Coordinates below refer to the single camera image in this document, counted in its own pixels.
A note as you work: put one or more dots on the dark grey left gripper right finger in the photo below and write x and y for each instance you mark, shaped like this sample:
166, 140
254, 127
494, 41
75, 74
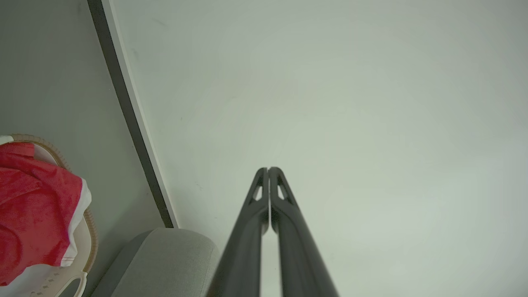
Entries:
299, 260

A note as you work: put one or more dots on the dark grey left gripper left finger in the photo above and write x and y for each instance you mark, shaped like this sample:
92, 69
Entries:
243, 255

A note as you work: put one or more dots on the red jersey with white trim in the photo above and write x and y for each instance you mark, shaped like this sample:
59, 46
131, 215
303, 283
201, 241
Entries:
37, 214

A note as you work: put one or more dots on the cream laundry basket brown rim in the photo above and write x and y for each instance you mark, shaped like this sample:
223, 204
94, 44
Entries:
84, 243

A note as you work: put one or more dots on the grey fabric sofa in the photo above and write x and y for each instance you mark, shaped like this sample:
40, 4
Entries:
165, 264

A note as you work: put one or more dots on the black baseboard strip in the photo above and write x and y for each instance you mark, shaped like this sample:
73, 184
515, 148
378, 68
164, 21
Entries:
128, 111

